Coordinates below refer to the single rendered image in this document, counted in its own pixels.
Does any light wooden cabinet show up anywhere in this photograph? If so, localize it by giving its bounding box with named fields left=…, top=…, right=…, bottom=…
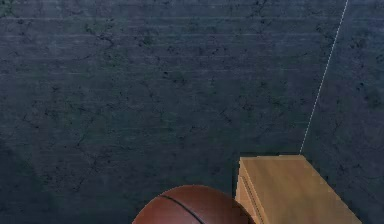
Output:
left=234, top=154, right=363, bottom=224

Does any brown basketball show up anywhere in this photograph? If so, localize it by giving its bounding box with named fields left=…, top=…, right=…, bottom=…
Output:
left=131, top=184, right=257, bottom=224

